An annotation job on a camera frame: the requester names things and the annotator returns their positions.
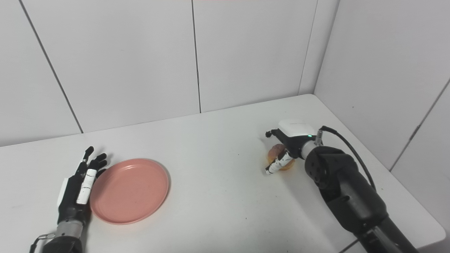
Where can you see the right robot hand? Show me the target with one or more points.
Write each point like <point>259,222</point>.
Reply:
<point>290,144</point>

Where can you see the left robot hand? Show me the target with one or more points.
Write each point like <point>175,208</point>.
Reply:
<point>79,186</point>

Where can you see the cream puff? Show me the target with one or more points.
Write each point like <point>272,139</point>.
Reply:
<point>277,158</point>

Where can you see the pink round plate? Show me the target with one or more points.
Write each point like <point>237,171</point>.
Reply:
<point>130,190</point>

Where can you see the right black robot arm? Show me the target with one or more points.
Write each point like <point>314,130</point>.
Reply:
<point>351,193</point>

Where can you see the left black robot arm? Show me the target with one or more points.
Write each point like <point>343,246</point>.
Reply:
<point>65,239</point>

